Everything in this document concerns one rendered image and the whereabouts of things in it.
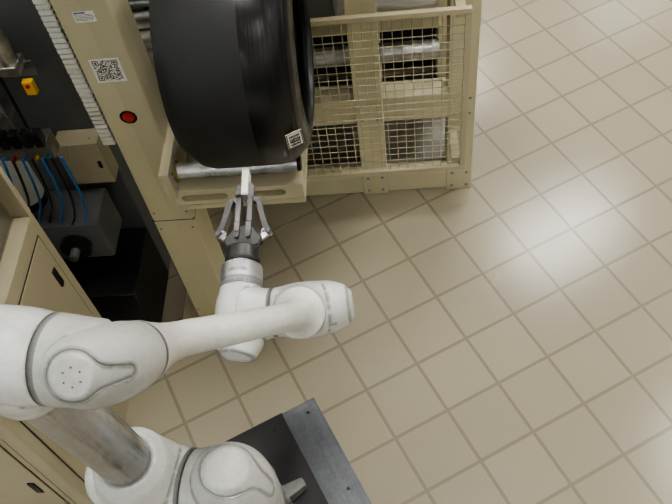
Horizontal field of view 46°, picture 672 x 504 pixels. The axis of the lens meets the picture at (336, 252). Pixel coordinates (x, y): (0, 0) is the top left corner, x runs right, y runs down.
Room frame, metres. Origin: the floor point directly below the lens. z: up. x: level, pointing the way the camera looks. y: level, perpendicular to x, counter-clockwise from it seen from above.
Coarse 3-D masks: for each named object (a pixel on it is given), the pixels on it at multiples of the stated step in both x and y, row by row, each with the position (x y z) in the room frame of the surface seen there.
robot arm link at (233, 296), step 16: (224, 288) 0.92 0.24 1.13; (240, 288) 0.90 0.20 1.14; (256, 288) 0.90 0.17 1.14; (272, 288) 0.89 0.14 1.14; (224, 304) 0.87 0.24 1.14; (240, 304) 0.86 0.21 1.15; (256, 304) 0.85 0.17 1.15; (272, 336) 0.81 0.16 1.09; (224, 352) 0.79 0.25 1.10; (240, 352) 0.78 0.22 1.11; (256, 352) 0.78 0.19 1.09
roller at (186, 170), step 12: (300, 156) 1.45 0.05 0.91; (180, 168) 1.48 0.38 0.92; (192, 168) 1.47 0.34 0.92; (204, 168) 1.46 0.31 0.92; (228, 168) 1.45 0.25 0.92; (240, 168) 1.44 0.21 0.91; (252, 168) 1.44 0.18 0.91; (264, 168) 1.43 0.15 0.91; (276, 168) 1.43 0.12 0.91; (288, 168) 1.42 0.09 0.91; (300, 168) 1.42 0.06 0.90
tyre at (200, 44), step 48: (192, 0) 1.45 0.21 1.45; (240, 0) 1.43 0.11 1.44; (288, 0) 1.46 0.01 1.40; (192, 48) 1.37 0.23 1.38; (240, 48) 1.35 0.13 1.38; (288, 48) 1.37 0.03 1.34; (192, 96) 1.33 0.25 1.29; (240, 96) 1.31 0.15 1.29; (288, 96) 1.32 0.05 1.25; (192, 144) 1.32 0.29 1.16; (240, 144) 1.30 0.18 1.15
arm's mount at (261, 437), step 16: (256, 432) 0.76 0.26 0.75; (272, 432) 0.75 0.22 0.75; (288, 432) 0.75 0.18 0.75; (256, 448) 0.72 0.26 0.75; (272, 448) 0.71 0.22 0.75; (288, 448) 0.71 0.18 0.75; (272, 464) 0.68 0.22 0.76; (288, 464) 0.67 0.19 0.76; (304, 464) 0.66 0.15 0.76; (288, 480) 0.63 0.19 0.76; (304, 480) 0.63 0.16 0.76; (304, 496) 0.59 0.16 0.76; (320, 496) 0.58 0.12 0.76
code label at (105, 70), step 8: (96, 64) 1.56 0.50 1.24; (104, 64) 1.55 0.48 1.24; (112, 64) 1.55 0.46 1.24; (120, 64) 1.55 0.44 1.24; (96, 72) 1.56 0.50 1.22; (104, 72) 1.56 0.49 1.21; (112, 72) 1.55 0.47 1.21; (120, 72) 1.55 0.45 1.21; (104, 80) 1.56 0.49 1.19; (112, 80) 1.55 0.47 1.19; (120, 80) 1.55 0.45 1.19
